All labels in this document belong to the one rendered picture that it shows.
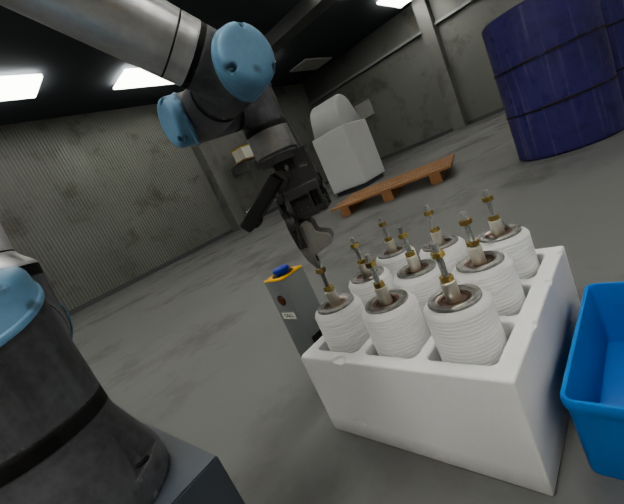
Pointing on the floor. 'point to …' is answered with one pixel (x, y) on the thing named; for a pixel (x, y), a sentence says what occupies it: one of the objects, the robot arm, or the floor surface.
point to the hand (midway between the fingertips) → (313, 261)
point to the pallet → (396, 184)
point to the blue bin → (611, 379)
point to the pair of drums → (568, 71)
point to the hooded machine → (344, 146)
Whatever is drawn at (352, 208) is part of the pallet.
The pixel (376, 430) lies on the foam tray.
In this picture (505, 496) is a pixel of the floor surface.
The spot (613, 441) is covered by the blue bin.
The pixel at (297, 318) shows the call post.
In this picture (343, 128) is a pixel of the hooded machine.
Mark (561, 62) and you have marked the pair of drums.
